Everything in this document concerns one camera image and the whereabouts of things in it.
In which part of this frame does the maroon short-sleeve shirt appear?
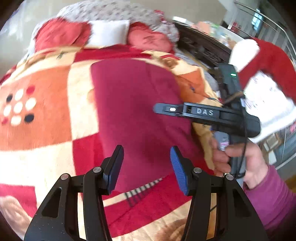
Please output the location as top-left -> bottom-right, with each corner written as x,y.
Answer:
91,59 -> 208,192

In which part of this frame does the magenta right sleeve forearm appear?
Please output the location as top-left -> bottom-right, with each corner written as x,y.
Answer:
244,166 -> 295,234

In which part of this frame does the person's right hand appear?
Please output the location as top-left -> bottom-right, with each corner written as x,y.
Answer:
210,138 -> 269,189

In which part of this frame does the dark carved wooden cabinet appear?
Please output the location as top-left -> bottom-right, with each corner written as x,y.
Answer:
173,21 -> 231,68

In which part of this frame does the right red heart pillow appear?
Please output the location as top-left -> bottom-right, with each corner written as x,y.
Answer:
127,22 -> 175,54

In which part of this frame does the red heart pillow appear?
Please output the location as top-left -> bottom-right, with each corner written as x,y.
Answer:
34,18 -> 91,52
127,22 -> 175,54

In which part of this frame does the white rectangular pillow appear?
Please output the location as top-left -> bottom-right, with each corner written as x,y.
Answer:
86,20 -> 130,47

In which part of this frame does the floral folded quilt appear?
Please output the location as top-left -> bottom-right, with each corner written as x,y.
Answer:
25,0 -> 180,56

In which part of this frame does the left red heart pillow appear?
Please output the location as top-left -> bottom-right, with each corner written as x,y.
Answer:
34,18 -> 91,52

